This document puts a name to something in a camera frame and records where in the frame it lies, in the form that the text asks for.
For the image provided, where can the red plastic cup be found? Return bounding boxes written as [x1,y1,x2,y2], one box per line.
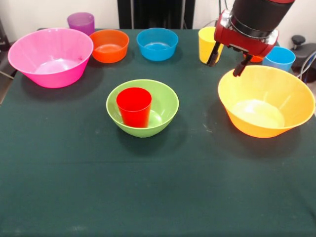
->
[116,86,153,128]

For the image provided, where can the blue plastic cup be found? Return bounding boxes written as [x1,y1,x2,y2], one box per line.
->
[262,46,296,73]

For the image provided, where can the orange plastic bowl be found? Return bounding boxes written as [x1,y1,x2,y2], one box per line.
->
[89,29,130,64]

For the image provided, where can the yellow plastic cup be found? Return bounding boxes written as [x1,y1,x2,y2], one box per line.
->
[198,26,225,65]

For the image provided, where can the dark green tablecloth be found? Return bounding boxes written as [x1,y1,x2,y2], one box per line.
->
[0,28,316,237]

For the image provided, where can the orange plastic cup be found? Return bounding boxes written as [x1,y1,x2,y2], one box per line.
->
[243,53,264,63]

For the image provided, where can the green plastic bowl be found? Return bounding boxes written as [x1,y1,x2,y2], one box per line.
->
[106,79,180,138]

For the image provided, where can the blue plastic bowl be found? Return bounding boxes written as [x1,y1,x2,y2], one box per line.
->
[136,27,179,62]

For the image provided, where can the pink plastic bowl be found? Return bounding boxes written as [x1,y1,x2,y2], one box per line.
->
[7,27,94,89]

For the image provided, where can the purple plastic cup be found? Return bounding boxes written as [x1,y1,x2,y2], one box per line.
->
[67,12,95,37]

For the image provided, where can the yellow plastic bowl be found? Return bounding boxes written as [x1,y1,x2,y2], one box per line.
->
[218,65,316,139]

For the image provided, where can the black wall cable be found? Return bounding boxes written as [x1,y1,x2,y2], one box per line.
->
[204,0,231,29]

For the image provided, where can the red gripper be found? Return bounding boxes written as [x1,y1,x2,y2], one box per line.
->
[207,9,279,78]

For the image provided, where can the grey cable bundle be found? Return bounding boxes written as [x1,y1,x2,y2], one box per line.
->
[297,51,316,86]

